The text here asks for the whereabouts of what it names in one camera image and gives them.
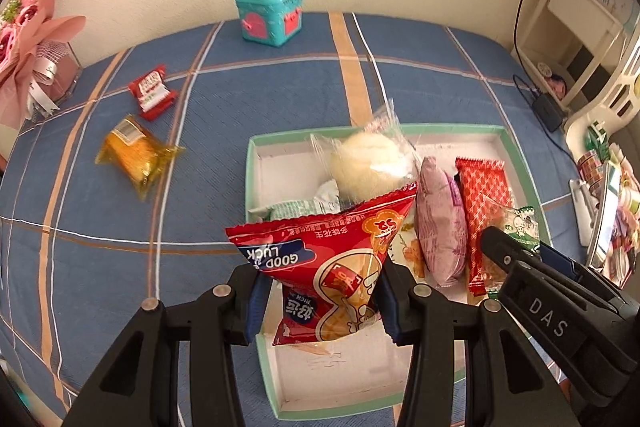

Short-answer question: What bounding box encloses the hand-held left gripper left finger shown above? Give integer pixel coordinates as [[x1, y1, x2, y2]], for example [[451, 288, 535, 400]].
[[60, 263, 273, 427]]

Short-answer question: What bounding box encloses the white plastic rack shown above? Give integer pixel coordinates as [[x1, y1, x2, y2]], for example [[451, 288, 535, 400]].
[[562, 32, 640, 142]]

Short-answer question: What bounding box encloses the colourful stationery pile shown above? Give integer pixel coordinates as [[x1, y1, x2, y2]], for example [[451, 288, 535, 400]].
[[575, 117, 640, 288]]

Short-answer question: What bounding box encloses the long red patterned packet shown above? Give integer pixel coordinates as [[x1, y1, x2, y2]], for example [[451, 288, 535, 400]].
[[454, 157, 516, 297]]

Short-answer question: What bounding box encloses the white desk shelf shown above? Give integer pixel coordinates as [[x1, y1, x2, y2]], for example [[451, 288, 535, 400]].
[[515, 0, 631, 112]]

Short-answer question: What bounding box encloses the large red snack packet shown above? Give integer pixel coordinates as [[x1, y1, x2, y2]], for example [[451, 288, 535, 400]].
[[225, 181, 418, 348]]

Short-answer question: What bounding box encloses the clear glass vase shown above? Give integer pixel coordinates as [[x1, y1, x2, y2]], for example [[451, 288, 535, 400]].
[[22, 44, 83, 122]]

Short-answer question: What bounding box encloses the cream snack packet red print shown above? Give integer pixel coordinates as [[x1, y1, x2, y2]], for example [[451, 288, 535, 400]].
[[387, 207, 428, 280]]

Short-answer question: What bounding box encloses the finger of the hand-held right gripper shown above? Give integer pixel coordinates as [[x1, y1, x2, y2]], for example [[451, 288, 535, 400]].
[[538, 242, 627, 309], [480, 226, 542, 280]]

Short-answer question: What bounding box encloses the black cable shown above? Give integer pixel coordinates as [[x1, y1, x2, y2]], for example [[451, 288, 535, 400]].
[[512, 0, 561, 108]]

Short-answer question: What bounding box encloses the black power adapter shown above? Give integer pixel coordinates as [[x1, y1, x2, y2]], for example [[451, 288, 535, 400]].
[[532, 94, 566, 132]]

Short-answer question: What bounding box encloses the teal toy chest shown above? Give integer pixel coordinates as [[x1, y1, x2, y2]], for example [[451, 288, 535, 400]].
[[235, 0, 306, 48]]

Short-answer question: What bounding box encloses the clear packet white pastry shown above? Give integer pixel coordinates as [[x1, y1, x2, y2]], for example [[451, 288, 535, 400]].
[[310, 99, 426, 202]]

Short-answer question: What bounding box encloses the white box green rim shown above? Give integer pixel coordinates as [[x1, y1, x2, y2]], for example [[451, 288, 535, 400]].
[[245, 123, 553, 420]]

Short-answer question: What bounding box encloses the blue plaid tablecloth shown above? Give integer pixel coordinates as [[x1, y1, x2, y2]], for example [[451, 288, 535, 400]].
[[0, 11, 591, 427]]

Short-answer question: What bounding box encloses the white stand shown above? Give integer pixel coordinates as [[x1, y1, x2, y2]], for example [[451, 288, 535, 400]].
[[569, 178, 598, 248]]

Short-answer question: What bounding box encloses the clear green cracker packet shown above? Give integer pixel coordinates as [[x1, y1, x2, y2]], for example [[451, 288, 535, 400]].
[[482, 201, 542, 258]]

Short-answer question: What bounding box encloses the orange cake clear packet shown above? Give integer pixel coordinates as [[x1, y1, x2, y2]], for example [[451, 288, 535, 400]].
[[95, 116, 186, 202]]

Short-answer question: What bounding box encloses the flat tablet device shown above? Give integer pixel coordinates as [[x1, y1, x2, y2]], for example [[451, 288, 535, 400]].
[[587, 162, 623, 268]]

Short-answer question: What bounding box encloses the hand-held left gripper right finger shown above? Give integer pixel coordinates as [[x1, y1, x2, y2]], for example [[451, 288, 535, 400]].
[[375, 254, 583, 427]]

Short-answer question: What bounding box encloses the pink flower bouquet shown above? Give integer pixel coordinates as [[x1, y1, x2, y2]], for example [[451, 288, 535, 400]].
[[0, 0, 87, 128]]

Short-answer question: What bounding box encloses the green white snack packet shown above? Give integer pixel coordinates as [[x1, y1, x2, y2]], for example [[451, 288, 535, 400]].
[[264, 179, 343, 222]]

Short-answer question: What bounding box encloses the small red snack packet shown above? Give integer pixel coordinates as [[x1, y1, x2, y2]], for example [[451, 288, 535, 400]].
[[127, 64, 179, 122]]

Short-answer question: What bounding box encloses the purple snack packet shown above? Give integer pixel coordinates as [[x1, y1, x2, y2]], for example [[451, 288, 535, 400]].
[[416, 155, 470, 288]]

